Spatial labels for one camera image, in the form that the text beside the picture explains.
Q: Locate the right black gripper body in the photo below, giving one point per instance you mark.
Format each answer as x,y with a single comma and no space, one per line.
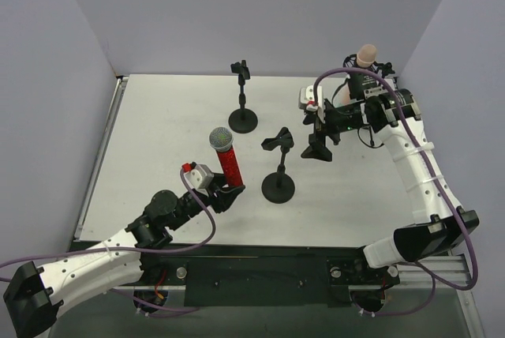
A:
320,129

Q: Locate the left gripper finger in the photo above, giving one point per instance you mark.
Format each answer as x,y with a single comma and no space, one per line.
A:
218,181
226,196

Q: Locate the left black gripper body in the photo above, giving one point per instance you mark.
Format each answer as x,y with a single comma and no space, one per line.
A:
217,197

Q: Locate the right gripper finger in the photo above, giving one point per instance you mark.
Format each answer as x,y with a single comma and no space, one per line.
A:
317,149
317,139

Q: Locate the red glitter microphone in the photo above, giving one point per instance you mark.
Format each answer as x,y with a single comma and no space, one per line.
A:
221,140

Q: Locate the pink microphone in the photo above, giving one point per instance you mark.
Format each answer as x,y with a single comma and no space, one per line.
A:
359,84

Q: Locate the black round-base clip stand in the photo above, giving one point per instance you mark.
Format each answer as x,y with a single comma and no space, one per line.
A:
278,187

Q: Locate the black tripod shock-mount stand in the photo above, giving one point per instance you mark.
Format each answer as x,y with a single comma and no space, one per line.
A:
384,69

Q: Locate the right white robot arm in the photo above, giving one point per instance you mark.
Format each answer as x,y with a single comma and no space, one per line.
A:
439,220

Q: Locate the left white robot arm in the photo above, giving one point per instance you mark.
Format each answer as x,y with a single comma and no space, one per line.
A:
37,295

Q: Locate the black round-base rear stand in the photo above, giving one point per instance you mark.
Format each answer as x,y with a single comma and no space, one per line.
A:
242,120

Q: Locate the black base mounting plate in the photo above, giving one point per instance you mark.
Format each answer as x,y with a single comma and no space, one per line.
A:
222,275

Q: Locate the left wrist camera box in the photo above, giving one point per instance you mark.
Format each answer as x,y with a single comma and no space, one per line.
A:
199,176

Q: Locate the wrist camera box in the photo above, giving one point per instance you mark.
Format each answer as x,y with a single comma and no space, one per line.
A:
311,100
199,176

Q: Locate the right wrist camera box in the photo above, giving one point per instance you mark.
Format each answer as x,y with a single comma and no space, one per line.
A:
311,100

